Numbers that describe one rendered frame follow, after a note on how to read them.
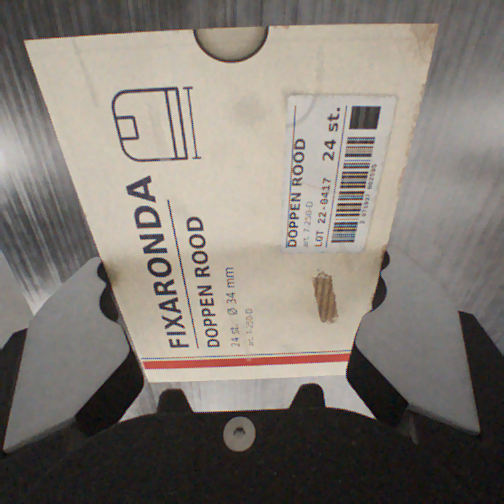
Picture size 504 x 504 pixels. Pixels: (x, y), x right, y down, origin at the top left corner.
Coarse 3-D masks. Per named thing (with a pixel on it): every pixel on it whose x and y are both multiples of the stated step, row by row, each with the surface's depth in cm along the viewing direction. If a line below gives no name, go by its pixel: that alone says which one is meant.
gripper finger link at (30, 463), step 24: (24, 336) 7; (0, 360) 6; (0, 384) 6; (0, 408) 5; (0, 432) 5; (72, 432) 5; (0, 456) 5; (24, 456) 5; (48, 456) 5; (0, 480) 4; (24, 480) 4
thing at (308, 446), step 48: (144, 432) 5; (192, 432) 5; (240, 432) 5; (288, 432) 4; (336, 432) 4; (384, 432) 4; (48, 480) 4; (96, 480) 4; (144, 480) 4; (192, 480) 4; (240, 480) 4; (288, 480) 4; (336, 480) 4; (384, 480) 4; (432, 480) 4
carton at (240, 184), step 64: (64, 64) 7; (128, 64) 7; (192, 64) 7; (256, 64) 7; (320, 64) 7; (384, 64) 7; (64, 128) 8; (128, 128) 8; (192, 128) 8; (256, 128) 8; (320, 128) 8; (384, 128) 8; (128, 192) 9; (192, 192) 9; (256, 192) 9; (320, 192) 9; (384, 192) 9; (128, 256) 11; (192, 256) 11; (256, 256) 11; (320, 256) 11; (128, 320) 12; (192, 320) 12; (256, 320) 13; (320, 320) 13
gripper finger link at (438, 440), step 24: (480, 336) 7; (480, 360) 6; (480, 384) 5; (480, 408) 5; (408, 432) 5; (432, 432) 5; (456, 432) 5; (480, 432) 5; (432, 456) 4; (456, 456) 4; (480, 456) 4; (456, 480) 4; (480, 480) 4
